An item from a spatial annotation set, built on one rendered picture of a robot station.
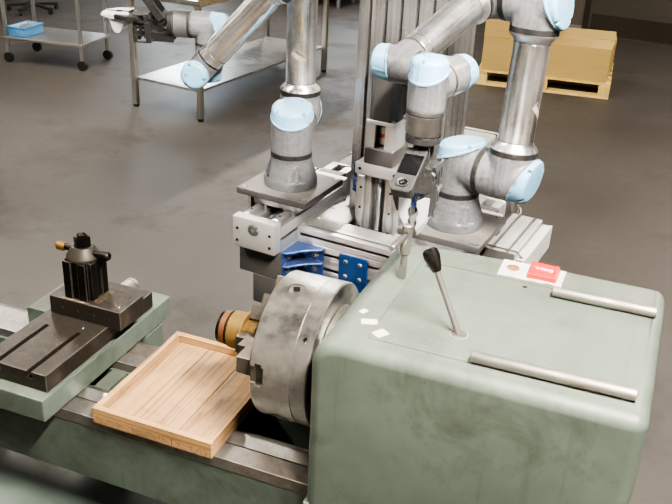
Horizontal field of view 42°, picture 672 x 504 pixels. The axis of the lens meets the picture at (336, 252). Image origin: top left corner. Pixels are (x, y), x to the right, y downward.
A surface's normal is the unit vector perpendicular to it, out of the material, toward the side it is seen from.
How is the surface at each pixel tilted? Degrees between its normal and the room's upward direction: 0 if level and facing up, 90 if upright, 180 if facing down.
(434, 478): 90
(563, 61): 90
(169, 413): 0
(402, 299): 0
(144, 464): 90
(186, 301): 0
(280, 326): 46
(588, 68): 90
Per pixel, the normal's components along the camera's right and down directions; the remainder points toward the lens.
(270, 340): -0.29, -0.15
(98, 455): -0.37, 0.40
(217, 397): 0.04, -0.90
